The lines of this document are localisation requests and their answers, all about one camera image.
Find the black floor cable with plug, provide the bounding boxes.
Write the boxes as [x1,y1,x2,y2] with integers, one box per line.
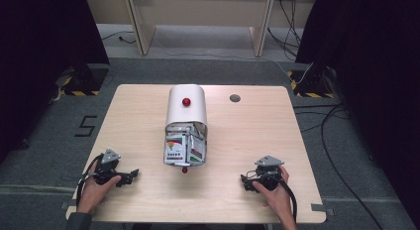
[100,30,137,46]

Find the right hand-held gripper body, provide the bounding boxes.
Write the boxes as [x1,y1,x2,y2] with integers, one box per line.
[247,155,285,192]

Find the person's left hand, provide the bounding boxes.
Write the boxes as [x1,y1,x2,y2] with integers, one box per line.
[76,172,123,215]

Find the white packet red green stripes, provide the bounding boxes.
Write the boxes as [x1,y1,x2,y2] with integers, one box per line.
[189,134,207,164]

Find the grey table edge bracket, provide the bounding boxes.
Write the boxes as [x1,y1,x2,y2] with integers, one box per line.
[310,202,335,217]
[59,199,77,211]

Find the stand base yellow black tape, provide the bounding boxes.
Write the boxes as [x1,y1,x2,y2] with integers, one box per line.
[286,67,336,99]
[52,63,111,97]

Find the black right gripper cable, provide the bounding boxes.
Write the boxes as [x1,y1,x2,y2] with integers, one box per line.
[263,172,298,224]

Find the dark curtain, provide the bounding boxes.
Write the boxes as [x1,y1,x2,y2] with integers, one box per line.
[0,0,111,165]
[294,0,420,221]

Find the plain white packet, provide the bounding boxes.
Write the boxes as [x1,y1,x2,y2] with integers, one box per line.
[167,122,200,136]

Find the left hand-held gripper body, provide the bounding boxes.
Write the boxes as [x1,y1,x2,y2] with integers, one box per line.
[93,148,123,186]

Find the person's right hand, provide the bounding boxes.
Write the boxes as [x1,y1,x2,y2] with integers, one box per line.
[252,165,295,222]

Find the white container with red knobs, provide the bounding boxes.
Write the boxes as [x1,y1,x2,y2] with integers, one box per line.
[162,83,209,174]

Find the beige wooden desk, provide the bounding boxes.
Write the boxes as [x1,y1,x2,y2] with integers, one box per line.
[83,0,321,58]

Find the white packet green red print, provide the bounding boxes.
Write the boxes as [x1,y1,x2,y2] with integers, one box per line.
[164,133,186,164]

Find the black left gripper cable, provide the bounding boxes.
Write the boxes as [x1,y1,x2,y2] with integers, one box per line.
[75,153,105,208]

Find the long black floor cable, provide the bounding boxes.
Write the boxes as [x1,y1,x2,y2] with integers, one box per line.
[292,103,385,230]

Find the bundle of black cables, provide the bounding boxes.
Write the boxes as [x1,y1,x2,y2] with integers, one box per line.
[266,0,303,58]

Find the white floor cable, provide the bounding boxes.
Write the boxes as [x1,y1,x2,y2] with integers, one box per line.
[153,36,314,85]

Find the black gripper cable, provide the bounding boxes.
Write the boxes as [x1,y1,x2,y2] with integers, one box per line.
[263,172,298,224]
[75,153,105,208]

